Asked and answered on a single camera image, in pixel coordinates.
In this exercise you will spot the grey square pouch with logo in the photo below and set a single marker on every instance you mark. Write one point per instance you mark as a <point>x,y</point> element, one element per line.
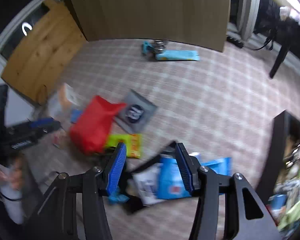
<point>136,114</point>

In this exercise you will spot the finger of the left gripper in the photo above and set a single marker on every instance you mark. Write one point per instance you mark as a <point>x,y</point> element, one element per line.
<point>41,122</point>

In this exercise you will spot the person left hand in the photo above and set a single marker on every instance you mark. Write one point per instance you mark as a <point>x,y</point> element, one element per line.
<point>14,175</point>

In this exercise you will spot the light blue flat packet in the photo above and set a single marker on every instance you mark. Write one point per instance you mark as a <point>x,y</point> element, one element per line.
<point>178,55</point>

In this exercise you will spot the light blue clothespin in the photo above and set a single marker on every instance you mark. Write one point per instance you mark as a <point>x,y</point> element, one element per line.
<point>116,197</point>

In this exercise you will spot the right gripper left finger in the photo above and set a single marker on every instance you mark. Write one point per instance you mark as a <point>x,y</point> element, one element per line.
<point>114,167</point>

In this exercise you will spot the red fabric bag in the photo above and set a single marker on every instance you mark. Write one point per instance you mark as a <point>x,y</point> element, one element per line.
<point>89,134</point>

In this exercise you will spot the yellow snack packet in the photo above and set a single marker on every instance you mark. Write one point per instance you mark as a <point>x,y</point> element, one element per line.
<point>133,143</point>

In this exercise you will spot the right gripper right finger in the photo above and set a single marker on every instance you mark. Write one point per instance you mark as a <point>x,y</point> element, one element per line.
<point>188,167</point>

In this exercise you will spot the black storage tray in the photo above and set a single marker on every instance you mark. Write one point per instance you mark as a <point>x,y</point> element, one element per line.
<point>279,185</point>

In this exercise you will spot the blue white pouch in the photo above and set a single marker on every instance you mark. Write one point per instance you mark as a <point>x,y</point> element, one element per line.
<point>170,184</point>

